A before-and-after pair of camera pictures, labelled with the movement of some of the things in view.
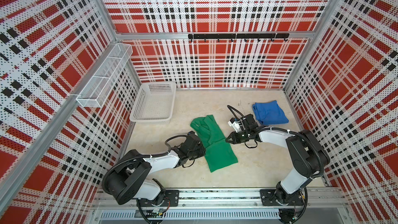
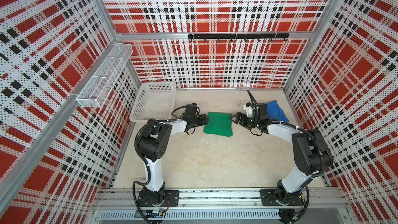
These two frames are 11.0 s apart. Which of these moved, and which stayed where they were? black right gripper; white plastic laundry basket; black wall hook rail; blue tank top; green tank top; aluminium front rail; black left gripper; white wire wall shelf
Moved: black right gripper; black left gripper; green tank top
Stayed: white wire wall shelf; black wall hook rail; aluminium front rail; white plastic laundry basket; blue tank top
